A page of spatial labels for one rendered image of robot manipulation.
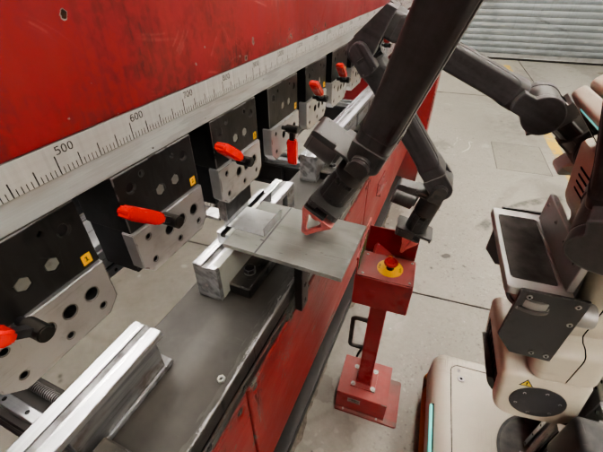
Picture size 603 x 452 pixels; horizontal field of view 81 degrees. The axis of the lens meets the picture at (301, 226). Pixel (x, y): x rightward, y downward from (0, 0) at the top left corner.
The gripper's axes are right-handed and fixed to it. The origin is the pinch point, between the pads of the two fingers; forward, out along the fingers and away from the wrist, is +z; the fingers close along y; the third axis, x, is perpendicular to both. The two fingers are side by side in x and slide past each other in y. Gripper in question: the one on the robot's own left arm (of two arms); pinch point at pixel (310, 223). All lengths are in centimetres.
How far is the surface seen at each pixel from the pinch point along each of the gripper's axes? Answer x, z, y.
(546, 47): 164, -9, -758
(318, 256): 5.2, 0.9, 5.3
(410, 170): 46, 78, -215
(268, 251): -3.4, 5.9, 8.1
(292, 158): -12.6, -0.5, -13.9
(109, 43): -30.2, -25.2, 25.3
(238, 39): -28.7, -22.4, -0.4
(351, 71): -19, -6, -69
